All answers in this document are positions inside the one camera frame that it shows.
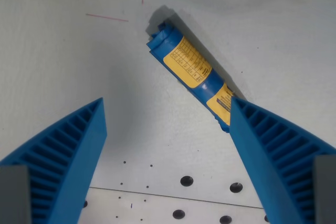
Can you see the blue bag with yellow labels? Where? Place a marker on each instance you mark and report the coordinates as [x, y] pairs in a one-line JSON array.
[[183, 62]]

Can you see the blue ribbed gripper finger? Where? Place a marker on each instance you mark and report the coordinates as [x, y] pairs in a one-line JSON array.
[[265, 153], [76, 155]]

